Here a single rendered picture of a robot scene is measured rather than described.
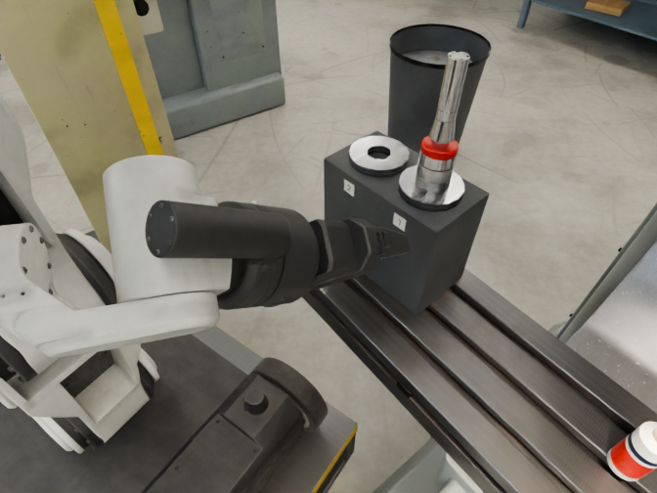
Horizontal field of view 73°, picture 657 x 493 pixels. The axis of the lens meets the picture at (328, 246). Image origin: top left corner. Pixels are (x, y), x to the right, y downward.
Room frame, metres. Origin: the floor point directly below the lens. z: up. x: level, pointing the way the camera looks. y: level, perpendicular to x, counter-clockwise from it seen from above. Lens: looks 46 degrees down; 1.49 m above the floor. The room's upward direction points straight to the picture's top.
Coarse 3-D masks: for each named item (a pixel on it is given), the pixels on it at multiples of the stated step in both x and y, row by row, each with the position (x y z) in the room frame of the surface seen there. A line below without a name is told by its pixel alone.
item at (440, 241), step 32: (352, 160) 0.54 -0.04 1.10; (384, 160) 0.54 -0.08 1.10; (416, 160) 0.56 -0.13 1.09; (352, 192) 0.52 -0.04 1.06; (384, 192) 0.48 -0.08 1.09; (416, 192) 0.47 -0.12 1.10; (448, 192) 0.47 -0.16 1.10; (480, 192) 0.48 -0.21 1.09; (384, 224) 0.47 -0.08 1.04; (416, 224) 0.43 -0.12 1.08; (448, 224) 0.42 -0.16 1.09; (416, 256) 0.42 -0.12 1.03; (448, 256) 0.44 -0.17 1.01; (384, 288) 0.45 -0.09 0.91; (416, 288) 0.41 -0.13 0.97; (448, 288) 0.46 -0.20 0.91
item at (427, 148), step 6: (426, 138) 0.50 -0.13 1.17; (426, 144) 0.49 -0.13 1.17; (432, 144) 0.49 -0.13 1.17; (450, 144) 0.49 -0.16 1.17; (456, 144) 0.49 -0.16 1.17; (426, 150) 0.48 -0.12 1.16; (432, 150) 0.47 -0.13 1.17; (438, 150) 0.47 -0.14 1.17; (444, 150) 0.47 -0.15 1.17; (450, 150) 0.47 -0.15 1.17; (456, 150) 0.47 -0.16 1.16; (426, 156) 0.47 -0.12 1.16; (432, 156) 0.47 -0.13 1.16; (438, 156) 0.47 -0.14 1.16; (444, 156) 0.47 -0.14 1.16; (450, 156) 0.47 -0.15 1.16
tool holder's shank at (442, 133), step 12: (456, 60) 0.48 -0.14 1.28; (468, 60) 0.48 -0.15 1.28; (444, 72) 0.49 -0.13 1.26; (456, 72) 0.48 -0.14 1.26; (444, 84) 0.48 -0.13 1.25; (456, 84) 0.48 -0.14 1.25; (444, 96) 0.48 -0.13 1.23; (456, 96) 0.48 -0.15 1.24; (444, 108) 0.48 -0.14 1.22; (456, 108) 0.48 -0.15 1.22; (444, 120) 0.48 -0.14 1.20; (432, 132) 0.48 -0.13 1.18; (444, 132) 0.47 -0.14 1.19; (444, 144) 0.48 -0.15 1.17
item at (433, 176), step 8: (424, 160) 0.48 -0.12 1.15; (432, 160) 0.47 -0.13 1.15; (440, 160) 0.47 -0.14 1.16; (448, 160) 0.47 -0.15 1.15; (424, 168) 0.47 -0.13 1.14; (432, 168) 0.47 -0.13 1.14; (440, 168) 0.47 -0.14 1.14; (448, 168) 0.47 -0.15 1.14; (416, 176) 0.49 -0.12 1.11; (424, 176) 0.47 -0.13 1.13; (432, 176) 0.47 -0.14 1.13; (440, 176) 0.47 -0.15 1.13; (448, 176) 0.47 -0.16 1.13; (416, 184) 0.48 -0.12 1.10; (424, 184) 0.47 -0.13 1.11; (432, 184) 0.47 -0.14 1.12; (440, 184) 0.47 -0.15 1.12; (448, 184) 0.47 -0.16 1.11; (432, 192) 0.47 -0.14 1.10; (440, 192) 0.47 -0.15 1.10
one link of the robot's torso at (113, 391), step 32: (96, 256) 0.38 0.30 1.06; (96, 352) 0.32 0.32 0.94; (128, 352) 0.35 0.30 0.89; (0, 384) 0.24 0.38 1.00; (32, 384) 0.27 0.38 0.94; (64, 384) 0.31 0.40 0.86; (96, 384) 0.35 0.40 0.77; (128, 384) 0.36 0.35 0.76; (32, 416) 0.24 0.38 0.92; (64, 416) 0.26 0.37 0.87; (96, 416) 0.31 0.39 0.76; (128, 416) 0.34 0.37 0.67; (96, 448) 0.29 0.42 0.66
